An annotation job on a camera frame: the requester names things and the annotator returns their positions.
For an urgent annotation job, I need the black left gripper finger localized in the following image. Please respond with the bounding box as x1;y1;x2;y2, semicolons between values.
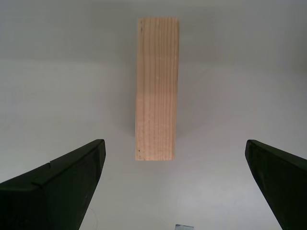
244;139;307;230
0;139;107;230

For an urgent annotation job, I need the light wooden block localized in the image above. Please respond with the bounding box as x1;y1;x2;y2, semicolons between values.
134;16;180;161

